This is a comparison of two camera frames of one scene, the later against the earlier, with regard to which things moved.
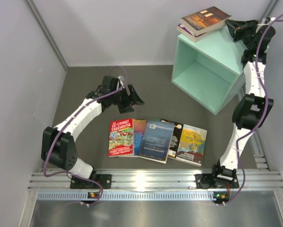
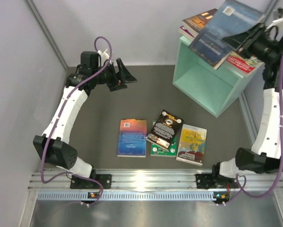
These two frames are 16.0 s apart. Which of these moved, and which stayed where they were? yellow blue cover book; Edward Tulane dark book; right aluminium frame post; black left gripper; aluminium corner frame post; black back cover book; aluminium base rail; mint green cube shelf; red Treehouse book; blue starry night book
Moved: blue starry night book; black left gripper; black back cover book; red Treehouse book
Stayed: aluminium corner frame post; yellow blue cover book; mint green cube shelf; Edward Tulane dark book; aluminium base rail; right aluminium frame post
